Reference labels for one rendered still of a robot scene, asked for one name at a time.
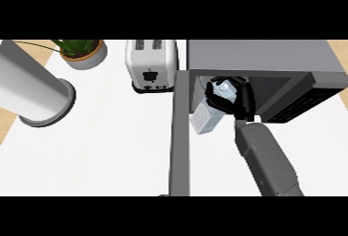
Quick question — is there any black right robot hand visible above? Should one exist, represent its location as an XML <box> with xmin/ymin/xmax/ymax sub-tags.
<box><xmin>203</xmin><ymin>76</ymin><xmax>256</xmax><ymax>123</ymax></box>

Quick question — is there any white milk carton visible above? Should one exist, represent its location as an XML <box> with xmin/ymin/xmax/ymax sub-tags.
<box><xmin>188</xmin><ymin>82</ymin><xmax>238</xmax><ymax>136</ymax></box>

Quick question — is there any grey microwave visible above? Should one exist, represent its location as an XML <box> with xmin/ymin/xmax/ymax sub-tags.
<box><xmin>185</xmin><ymin>40</ymin><xmax>348</xmax><ymax>124</ymax></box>

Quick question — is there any grey microwave door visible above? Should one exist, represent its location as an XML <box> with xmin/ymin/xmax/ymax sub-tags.
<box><xmin>157</xmin><ymin>69</ymin><xmax>191</xmax><ymax>197</ymax></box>

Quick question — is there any white toaster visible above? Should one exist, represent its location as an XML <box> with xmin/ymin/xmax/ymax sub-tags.
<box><xmin>123</xmin><ymin>40</ymin><xmax>179</xmax><ymax>95</ymax></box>

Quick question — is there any potted green plant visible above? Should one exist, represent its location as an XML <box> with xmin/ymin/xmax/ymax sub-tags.
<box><xmin>11</xmin><ymin>40</ymin><xmax>108</xmax><ymax>71</ymax></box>

